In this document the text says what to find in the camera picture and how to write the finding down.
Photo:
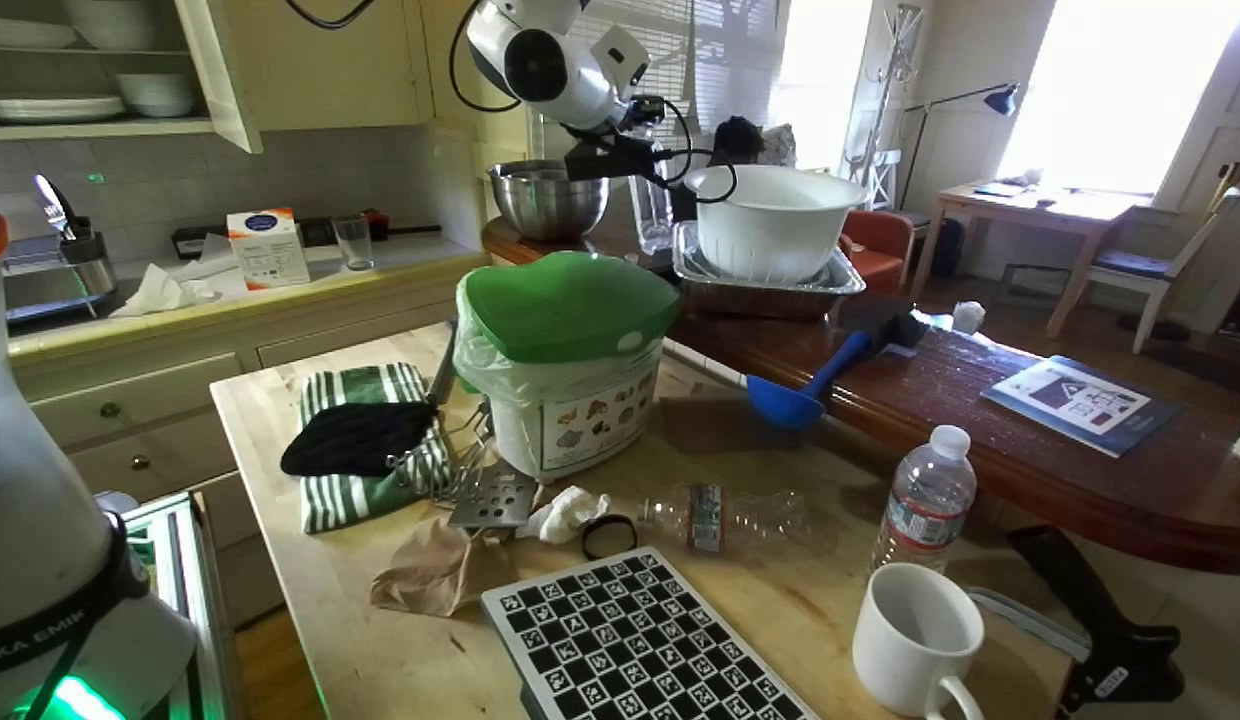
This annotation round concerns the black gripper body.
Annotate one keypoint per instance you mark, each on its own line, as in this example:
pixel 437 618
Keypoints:
pixel 623 156

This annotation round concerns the small capped water bottle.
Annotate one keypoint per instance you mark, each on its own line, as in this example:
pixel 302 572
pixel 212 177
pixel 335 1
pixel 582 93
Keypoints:
pixel 927 514

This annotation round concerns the slotted metal turner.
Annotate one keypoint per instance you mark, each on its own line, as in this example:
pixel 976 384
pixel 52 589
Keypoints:
pixel 489 507

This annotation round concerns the black white checkerboard panel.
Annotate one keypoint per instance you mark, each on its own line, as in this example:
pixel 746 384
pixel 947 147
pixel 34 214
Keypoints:
pixel 635 647

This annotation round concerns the wooden chair blue cushion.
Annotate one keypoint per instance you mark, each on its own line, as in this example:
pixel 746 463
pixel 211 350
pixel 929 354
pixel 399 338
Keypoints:
pixel 1141 261

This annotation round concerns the white ceramic mug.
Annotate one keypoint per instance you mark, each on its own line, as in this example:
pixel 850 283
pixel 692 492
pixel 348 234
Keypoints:
pixel 901 667

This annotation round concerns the dark wooden counter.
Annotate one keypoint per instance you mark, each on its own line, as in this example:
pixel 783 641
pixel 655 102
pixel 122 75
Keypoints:
pixel 1152 492

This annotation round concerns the steel mixing bowl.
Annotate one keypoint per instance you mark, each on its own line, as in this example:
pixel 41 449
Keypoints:
pixel 551 201

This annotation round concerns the dish drying rack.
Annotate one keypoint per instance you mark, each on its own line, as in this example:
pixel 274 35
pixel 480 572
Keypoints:
pixel 45 275

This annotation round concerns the cream wall cabinet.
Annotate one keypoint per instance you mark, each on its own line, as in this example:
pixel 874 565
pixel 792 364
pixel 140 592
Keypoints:
pixel 324 66

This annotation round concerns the printed booklet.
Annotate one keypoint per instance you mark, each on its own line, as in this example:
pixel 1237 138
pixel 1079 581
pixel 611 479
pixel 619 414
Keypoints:
pixel 1074 398

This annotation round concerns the clear drinking glass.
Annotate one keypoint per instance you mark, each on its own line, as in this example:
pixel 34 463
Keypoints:
pixel 355 242

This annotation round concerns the green white striped towel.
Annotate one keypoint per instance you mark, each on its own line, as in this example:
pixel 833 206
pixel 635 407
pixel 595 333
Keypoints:
pixel 345 502

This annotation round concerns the white bowl stack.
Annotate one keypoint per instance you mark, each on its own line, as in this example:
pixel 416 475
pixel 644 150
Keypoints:
pixel 162 93

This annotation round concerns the aluminium foil tray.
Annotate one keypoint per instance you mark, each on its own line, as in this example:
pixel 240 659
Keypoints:
pixel 783 288

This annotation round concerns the aluminium base frame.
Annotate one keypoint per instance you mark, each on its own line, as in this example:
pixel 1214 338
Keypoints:
pixel 181 560

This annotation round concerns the white crumpled wad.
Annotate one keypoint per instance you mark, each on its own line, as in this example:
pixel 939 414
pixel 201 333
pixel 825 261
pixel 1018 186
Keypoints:
pixel 567 514

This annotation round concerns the brown crumpled paper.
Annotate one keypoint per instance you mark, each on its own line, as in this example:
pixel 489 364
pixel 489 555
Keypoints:
pixel 422 572

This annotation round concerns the black clamp mount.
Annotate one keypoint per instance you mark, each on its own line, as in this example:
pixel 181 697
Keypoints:
pixel 1113 654

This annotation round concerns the silver metal utensil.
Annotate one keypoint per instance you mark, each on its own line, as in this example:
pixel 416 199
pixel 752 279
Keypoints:
pixel 707 362

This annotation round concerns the blue desk lamp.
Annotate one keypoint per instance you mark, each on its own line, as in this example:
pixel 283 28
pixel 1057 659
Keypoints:
pixel 1000 96

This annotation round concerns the crushed clear plastic bottle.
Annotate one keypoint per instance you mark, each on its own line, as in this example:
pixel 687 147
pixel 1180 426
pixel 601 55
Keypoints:
pixel 707 518

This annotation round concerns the light wooden table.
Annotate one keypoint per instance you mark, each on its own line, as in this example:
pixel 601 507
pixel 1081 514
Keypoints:
pixel 805 603

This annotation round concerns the blue round kitchen utensil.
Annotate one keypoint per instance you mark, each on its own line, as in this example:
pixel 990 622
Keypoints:
pixel 783 400

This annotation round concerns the cream drawer cabinet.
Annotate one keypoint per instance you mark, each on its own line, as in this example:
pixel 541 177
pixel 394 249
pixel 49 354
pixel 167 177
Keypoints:
pixel 154 400

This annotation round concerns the white carton box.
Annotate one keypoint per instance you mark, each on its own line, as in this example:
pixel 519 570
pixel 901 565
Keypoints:
pixel 266 249

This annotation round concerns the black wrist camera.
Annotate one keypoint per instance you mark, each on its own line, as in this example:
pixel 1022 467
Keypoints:
pixel 743 142

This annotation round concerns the white crumpled paper towel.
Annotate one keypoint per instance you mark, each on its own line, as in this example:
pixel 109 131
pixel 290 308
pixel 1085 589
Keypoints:
pixel 167 288

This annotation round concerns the small white cap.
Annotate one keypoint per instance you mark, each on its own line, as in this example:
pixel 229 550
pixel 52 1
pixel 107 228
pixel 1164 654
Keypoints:
pixel 970 317

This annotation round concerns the white bin with green lid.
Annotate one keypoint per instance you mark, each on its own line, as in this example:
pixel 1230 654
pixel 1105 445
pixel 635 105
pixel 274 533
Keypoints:
pixel 567 315

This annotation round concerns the white plate stack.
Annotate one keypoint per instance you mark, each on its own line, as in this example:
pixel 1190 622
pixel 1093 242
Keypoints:
pixel 52 108

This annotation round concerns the wooden desk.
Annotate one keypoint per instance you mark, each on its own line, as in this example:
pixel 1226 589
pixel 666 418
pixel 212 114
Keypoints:
pixel 1034 201

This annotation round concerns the black cloth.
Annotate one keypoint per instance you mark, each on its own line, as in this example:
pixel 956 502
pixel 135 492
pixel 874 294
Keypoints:
pixel 355 441

